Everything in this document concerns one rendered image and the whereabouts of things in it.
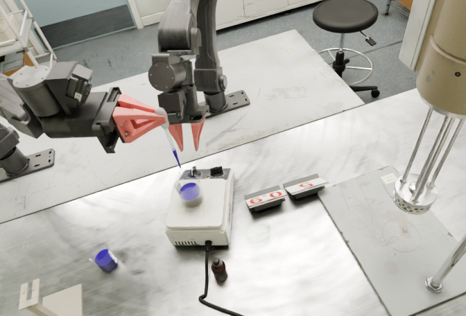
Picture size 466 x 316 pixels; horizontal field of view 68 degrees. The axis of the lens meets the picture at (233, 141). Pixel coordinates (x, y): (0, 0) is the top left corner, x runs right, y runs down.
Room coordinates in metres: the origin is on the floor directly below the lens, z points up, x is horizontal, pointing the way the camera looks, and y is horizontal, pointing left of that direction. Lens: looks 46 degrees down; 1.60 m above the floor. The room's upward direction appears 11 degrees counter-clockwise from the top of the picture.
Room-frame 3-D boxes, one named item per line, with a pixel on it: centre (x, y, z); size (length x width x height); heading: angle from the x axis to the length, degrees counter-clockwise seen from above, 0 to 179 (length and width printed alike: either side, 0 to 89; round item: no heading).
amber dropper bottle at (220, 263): (0.30, 0.07, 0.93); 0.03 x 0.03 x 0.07
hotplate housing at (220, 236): (0.46, 0.10, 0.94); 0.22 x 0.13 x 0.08; 169
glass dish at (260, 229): (0.37, -0.02, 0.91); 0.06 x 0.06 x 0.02
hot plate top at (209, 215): (0.43, 0.10, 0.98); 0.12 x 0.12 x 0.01; 79
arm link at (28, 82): (0.49, 0.30, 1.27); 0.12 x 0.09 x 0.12; 54
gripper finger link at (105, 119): (0.44, 0.15, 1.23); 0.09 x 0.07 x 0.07; 79
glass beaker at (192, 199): (0.44, 0.10, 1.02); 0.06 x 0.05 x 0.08; 95
